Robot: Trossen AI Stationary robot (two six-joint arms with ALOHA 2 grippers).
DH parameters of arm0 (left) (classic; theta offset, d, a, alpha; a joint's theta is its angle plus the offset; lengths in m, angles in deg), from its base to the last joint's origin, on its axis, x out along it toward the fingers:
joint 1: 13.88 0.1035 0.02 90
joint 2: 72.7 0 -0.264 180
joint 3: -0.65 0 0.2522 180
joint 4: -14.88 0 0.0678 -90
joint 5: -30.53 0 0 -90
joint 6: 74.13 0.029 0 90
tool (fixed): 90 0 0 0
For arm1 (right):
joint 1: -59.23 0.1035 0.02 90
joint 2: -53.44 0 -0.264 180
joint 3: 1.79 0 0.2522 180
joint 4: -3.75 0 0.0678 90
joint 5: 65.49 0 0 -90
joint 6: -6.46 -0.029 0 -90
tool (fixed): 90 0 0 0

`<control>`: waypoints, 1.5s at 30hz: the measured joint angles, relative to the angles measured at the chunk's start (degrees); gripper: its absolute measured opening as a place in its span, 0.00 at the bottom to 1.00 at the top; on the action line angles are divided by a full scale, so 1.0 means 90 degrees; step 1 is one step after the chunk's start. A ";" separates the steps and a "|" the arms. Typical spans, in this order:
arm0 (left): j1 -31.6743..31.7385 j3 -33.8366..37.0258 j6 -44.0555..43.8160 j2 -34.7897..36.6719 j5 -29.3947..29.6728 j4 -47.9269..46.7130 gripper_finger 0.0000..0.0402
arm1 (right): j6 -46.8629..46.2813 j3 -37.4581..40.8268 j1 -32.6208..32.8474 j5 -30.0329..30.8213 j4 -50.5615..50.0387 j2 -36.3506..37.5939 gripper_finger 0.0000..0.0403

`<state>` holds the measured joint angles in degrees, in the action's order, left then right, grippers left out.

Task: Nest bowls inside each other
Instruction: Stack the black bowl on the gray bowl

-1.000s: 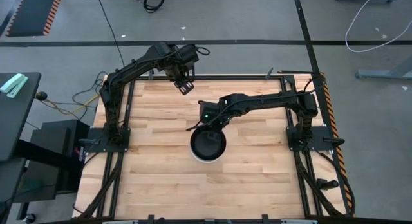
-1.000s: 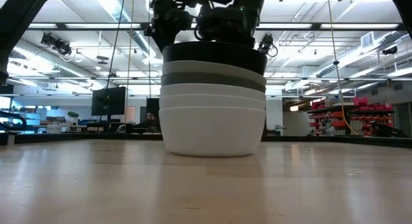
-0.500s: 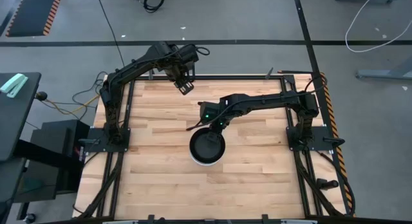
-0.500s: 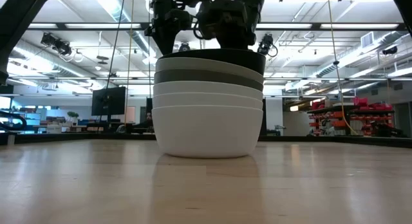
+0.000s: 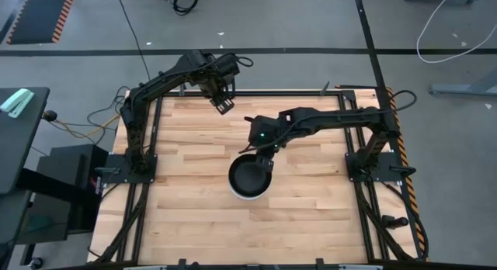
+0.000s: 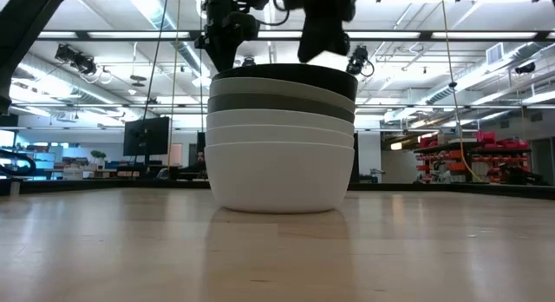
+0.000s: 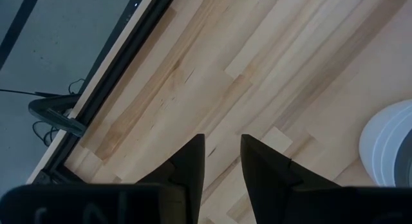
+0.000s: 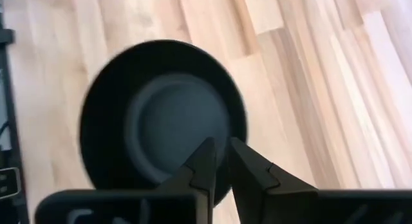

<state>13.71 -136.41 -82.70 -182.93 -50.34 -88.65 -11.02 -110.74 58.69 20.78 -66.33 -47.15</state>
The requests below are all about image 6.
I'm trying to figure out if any black ceiling spotlight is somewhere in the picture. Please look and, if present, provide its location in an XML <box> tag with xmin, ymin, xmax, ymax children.
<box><xmin>54</xmin><ymin>43</ymin><xmax>98</xmax><ymax>76</ymax></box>
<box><xmin>345</xmin><ymin>44</ymin><xmax>375</xmax><ymax>76</ymax></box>

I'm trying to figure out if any white bowl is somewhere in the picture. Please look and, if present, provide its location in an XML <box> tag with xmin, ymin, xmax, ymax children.
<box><xmin>206</xmin><ymin>108</ymin><xmax>356</xmax><ymax>137</ymax></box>
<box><xmin>204</xmin><ymin>141</ymin><xmax>356</xmax><ymax>214</ymax></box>

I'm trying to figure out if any yellow hanging cable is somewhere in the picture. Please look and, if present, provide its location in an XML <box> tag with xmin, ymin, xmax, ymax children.
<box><xmin>441</xmin><ymin>0</ymin><xmax>483</xmax><ymax>184</ymax></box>

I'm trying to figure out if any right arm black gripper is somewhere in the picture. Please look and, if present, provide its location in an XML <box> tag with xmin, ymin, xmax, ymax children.
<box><xmin>281</xmin><ymin>0</ymin><xmax>366</xmax><ymax>63</ymax></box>

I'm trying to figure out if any black bowl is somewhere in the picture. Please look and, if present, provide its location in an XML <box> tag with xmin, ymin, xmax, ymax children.
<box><xmin>212</xmin><ymin>62</ymin><xmax>359</xmax><ymax>102</ymax></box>

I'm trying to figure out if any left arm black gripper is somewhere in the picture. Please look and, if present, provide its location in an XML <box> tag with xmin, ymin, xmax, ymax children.
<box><xmin>194</xmin><ymin>0</ymin><xmax>271</xmax><ymax>73</ymax></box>

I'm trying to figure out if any black aluminium table frame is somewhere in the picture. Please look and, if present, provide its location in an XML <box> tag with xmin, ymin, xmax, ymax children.
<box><xmin>0</xmin><ymin>179</ymin><xmax>555</xmax><ymax>201</ymax></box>

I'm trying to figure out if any black hanging cable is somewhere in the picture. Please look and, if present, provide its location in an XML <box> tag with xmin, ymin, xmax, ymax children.
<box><xmin>133</xmin><ymin>0</ymin><xmax>171</xmax><ymax>164</ymax></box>

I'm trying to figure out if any grey and white cup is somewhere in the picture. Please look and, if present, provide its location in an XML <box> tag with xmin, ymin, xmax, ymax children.
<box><xmin>207</xmin><ymin>92</ymin><xmax>356</xmax><ymax>124</ymax></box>

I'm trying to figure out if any light grey bowl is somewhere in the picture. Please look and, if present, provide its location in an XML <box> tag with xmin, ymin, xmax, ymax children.
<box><xmin>209</xmin><ymin>77</ymin><xmax>357</xmax><ymax>115</ymax></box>

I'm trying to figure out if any black computer monitor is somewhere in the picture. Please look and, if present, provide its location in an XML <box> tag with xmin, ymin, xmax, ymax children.
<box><xmin>122</xmin><ymin>115</ymin><xmax>171</xmax><ymax>158</ymax></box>

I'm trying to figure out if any white air vent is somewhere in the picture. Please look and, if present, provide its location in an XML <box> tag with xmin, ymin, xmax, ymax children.
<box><xmin>485</xmin><ymin>43</ymin><xmax>505</xmax><ymax>67</ymax></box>

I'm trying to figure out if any shelf with red bins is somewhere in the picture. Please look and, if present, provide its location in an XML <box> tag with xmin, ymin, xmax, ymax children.
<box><xmin>413</xmin><ymin>130</ymin><xmax>533</xmax><ymax>185</ymax></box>

